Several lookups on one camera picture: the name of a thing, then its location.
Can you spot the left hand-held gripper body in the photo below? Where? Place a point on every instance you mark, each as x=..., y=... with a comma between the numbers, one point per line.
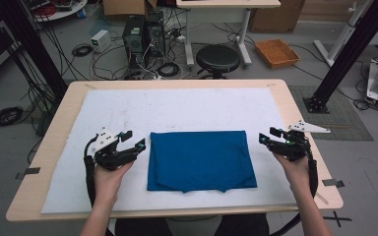
x=111, y=157

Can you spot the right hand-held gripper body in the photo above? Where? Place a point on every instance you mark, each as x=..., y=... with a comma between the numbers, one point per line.
x=292, y=147

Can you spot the blue t-shirt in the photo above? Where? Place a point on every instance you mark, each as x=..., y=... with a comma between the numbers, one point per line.
x=200, y=160

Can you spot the person's right hand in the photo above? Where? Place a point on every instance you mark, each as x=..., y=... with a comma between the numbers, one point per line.
x=293, y=172

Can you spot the person's left hand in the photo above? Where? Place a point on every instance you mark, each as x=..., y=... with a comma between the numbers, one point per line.
x=108, y=182

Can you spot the white felt mat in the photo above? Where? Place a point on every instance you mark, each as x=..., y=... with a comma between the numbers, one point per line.
x=177, y=108

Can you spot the grey tape strip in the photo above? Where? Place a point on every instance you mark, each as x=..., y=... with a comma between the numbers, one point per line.
x=333, y=183
x=29, y=172

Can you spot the grey floor mat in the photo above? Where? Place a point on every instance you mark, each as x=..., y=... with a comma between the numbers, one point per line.
x=341, y=121

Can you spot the orange tray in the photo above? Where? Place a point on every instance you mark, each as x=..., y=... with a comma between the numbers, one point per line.
x=277, y=52

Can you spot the person's legs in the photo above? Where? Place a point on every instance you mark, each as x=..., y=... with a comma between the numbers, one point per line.
x=242, y=226

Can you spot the black round stool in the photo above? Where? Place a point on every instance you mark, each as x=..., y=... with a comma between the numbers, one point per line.
x=218, y=57

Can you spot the black computer tower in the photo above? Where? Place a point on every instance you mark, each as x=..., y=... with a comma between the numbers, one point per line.
x=156, y=37
x=133, y=41

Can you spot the small white box device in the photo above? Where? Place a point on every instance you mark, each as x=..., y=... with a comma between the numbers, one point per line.
x=100, y=40

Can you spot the white metal stand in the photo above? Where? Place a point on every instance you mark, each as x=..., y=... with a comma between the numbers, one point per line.
x=341, y=36

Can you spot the large cardboard box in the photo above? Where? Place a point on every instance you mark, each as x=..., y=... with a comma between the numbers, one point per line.
x=277, y=14

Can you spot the white desk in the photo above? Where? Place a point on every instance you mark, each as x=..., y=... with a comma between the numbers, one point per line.
x=229, y=3

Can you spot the round white table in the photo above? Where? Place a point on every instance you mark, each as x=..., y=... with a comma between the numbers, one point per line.
x=62, y=10

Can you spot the black metal frame post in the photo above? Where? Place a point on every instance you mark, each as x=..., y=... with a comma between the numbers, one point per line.
x=347, y=55
x=34, y=49

